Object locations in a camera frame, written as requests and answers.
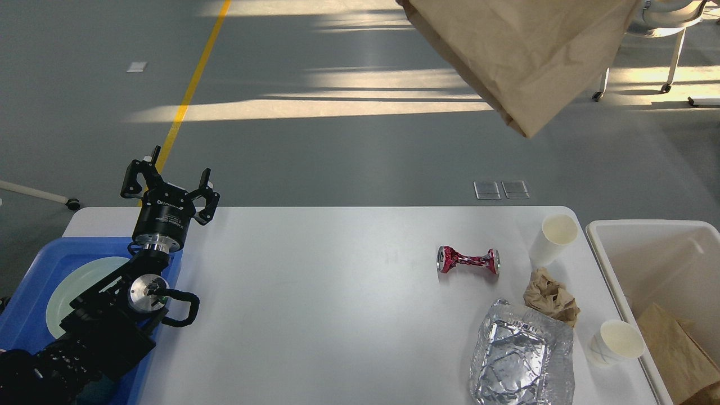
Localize white plastic bin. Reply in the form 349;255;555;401
586;219;720;405

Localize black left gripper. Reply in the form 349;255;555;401
120;145;221;252

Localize brown paper bag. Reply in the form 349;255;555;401
637;303;719;404
399;1;638;138

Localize metal floor socket plates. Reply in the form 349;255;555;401
473;180;530;200

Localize white chair on casters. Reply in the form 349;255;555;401
625;1;709;94

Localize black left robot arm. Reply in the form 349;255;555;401
2;146;220;404

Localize white chair at left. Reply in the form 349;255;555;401
1;181;82;211

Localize crumpled brown paper ball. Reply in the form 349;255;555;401
524;267;581;328

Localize small white paper cup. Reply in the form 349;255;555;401
584;320;646;367

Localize dark green mug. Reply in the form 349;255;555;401
72;375;119;404

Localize blue plastic tray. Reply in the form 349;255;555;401
1;237;183;404

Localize red candy wrapper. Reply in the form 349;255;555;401
435;245;501;275

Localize pale green plate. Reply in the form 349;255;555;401
46;256;129;339

